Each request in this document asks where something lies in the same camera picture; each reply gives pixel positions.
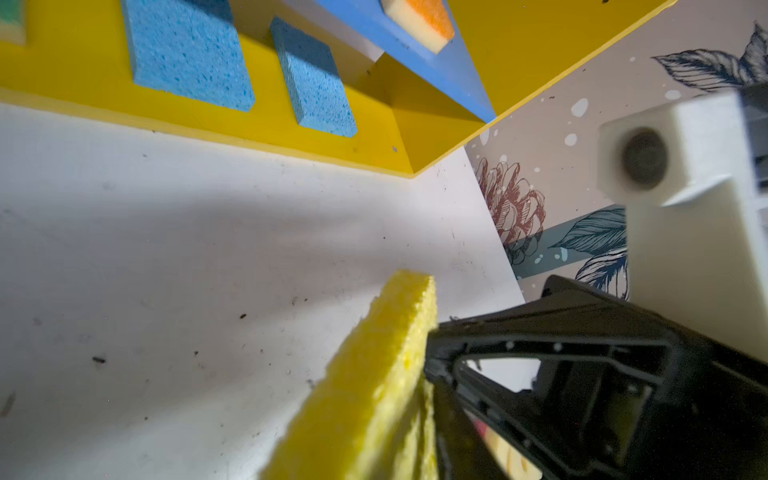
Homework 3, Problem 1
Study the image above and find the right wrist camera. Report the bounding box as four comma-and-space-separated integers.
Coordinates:
597, 84, 767, 360

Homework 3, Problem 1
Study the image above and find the light green sponge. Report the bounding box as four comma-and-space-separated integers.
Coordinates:
0, 0, 27, 46

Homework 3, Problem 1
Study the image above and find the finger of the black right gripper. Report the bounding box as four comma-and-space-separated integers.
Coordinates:
424, 276, 767, 479

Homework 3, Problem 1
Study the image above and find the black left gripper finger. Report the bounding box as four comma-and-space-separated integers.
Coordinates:
433, 379, 507, 480

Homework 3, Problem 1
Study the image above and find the yellow shelf with coloured boards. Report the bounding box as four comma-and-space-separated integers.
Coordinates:
1, 1, 666, 177

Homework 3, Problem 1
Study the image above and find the orange sponge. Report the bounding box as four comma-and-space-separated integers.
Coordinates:
380, 0, 455, 54

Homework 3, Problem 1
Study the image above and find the yellow sponge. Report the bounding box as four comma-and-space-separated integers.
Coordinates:
259, 270, 437, 479

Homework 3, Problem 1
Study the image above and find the blue sponge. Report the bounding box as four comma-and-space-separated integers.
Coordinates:
121, 0, 255, 112
270, 17, 358, 138

